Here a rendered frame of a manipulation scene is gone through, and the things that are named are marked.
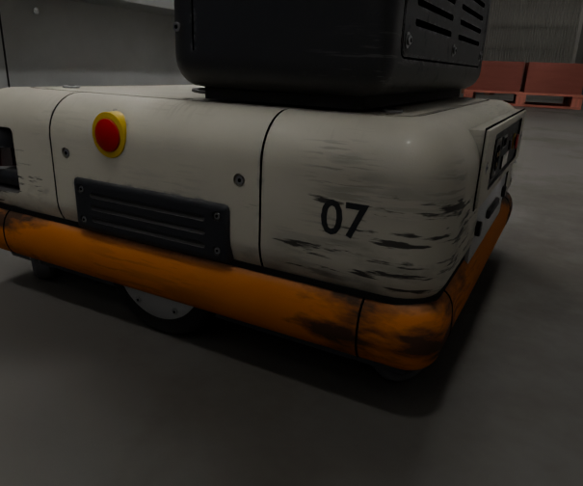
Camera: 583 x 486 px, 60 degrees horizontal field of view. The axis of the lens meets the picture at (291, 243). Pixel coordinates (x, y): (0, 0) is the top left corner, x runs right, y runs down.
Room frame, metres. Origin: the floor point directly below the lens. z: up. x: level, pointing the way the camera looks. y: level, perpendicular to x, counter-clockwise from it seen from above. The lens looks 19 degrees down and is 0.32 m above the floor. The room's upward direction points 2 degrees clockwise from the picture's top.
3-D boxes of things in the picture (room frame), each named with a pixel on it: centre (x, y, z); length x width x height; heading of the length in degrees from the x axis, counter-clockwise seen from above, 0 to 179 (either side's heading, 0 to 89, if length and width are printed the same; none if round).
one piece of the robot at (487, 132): (0.69, -0.28, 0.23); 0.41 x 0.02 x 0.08; 152
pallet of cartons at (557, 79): (6.48, -2.72, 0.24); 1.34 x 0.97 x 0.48; 63
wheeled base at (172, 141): (0.83, 0.02, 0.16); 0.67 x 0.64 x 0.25; 62
